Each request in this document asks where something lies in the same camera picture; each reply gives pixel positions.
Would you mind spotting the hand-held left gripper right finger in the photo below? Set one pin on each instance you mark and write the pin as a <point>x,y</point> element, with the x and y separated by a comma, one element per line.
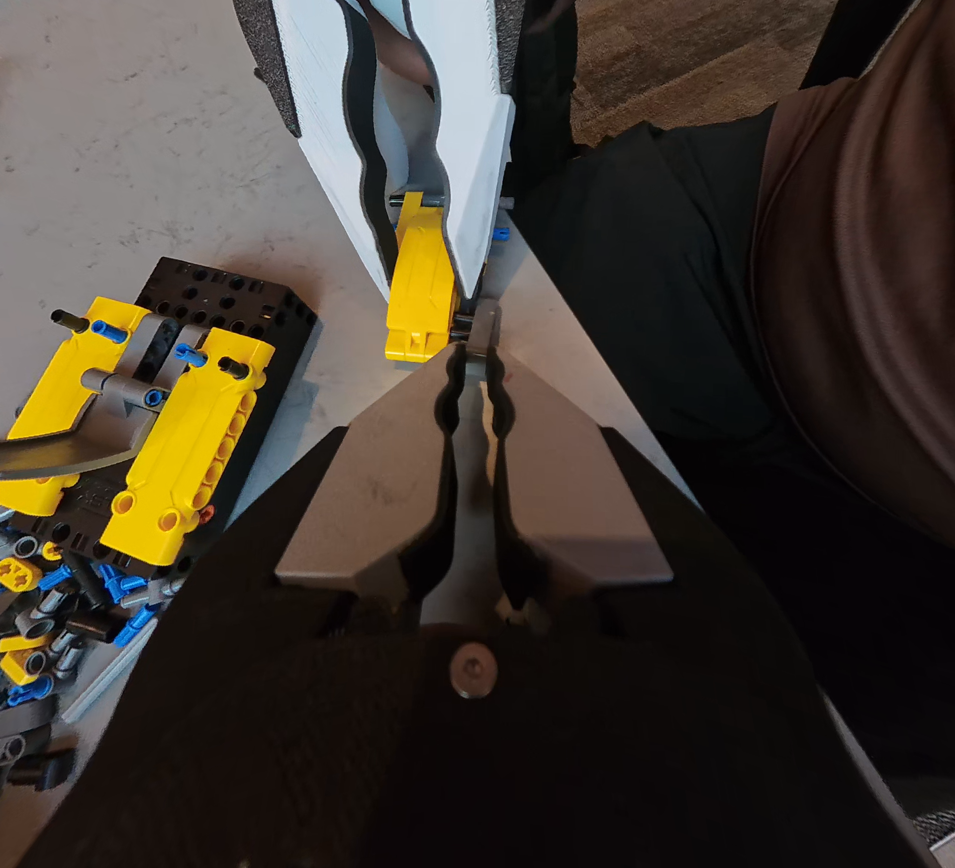
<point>590,510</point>

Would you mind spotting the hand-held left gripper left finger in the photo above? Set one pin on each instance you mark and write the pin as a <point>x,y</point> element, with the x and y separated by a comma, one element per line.
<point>366,510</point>

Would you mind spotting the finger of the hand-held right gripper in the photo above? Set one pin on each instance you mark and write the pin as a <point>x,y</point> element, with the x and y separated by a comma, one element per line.
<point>470,77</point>
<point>321,77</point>

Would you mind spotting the yellow black brick vehicle model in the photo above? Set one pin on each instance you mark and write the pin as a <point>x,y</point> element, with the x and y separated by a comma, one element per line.
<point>194,435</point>

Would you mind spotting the yellow brick panel piece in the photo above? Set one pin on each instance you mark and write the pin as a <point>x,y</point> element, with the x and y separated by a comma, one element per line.
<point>421,286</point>

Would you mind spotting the small grey pin beam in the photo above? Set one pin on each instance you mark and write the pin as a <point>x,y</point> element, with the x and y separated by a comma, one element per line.
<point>481,324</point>

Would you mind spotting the grey desk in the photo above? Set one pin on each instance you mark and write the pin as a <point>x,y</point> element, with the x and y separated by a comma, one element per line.
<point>149,107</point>

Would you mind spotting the pile of small bricks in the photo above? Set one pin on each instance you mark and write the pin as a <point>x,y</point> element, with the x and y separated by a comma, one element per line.
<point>60,600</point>

